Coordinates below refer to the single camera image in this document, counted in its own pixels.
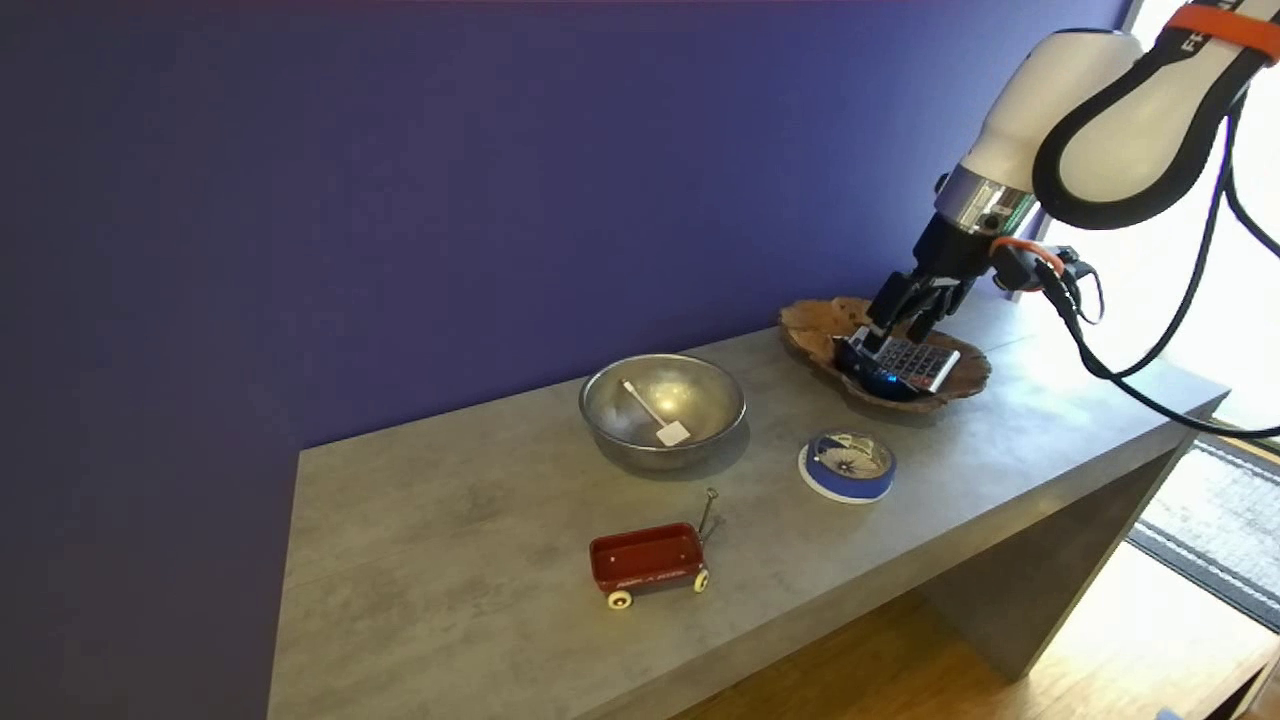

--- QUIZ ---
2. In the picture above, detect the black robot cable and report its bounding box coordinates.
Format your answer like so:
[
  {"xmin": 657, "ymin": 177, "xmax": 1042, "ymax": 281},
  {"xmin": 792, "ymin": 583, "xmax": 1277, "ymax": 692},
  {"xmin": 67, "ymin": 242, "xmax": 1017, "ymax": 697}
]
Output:
[{"xmin": 1049, "ymin": 61, "xmax": 1280, "ymax": 445}]

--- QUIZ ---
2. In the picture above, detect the small spoon in bowl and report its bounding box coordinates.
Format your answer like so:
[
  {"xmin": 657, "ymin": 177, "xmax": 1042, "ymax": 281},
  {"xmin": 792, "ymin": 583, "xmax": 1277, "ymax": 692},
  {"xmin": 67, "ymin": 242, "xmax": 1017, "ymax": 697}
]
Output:
[{"xmin": 616, "ymin": 377, "xmax": 692, "ymax": 452}]

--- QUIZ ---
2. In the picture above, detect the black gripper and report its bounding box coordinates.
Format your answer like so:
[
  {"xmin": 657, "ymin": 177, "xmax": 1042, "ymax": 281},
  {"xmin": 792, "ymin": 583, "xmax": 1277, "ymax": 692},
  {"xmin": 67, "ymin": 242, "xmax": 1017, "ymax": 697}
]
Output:
[{"xmin": 859, "ymin": 210, "xmax": 1001, "ymax": 360}]

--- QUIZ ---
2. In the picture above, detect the red toy wagon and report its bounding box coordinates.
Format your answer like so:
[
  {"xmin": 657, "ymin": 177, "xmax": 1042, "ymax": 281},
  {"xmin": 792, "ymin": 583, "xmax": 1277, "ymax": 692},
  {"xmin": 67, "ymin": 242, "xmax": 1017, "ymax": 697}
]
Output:
[{"xmin": 583, "ymin": 485, "xmax": 725, "ymax": 615}]

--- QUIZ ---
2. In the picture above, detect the silver metal bowl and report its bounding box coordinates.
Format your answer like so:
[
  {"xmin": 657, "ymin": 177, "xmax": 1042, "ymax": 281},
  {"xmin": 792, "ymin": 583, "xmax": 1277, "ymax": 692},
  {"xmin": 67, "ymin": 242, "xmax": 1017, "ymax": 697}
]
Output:
[{"xmin": 577, "ymin": 347, "xmax": 750, "ymax": 475}]

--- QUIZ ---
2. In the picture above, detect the wrist camera with orange cable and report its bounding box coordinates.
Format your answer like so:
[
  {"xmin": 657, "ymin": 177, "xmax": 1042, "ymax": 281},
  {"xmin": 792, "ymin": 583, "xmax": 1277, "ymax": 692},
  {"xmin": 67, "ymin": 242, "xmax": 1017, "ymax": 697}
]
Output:
[{"xmin": 986, "ymin": 230, "xmax": 1108, "ymax": 327}]

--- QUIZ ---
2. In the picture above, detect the brown wooden carved tray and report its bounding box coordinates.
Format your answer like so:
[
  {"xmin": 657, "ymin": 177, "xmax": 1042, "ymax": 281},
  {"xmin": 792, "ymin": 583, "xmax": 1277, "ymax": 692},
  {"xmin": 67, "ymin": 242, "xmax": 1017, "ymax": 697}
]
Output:
[{"xmin": 777, "ymin": 290, "xmax": 996, "ymax": 421}]

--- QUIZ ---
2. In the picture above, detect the grey concrete sideboard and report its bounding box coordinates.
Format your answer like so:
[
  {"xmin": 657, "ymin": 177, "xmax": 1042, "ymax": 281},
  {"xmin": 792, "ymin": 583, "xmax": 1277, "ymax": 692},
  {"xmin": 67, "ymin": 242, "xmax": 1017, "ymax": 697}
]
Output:
[{"xmin": 264, "ymin": 282, "xmax": 1237, "ymax": 720}]

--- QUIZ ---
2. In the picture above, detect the orange strap on arm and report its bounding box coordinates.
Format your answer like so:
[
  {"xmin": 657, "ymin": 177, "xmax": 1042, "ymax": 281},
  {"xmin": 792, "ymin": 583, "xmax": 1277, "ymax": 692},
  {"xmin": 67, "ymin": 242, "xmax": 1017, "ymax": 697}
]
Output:
[{"xmin": 1169, "ymin": 0, "xmax": 1280, "ymax": 67}]

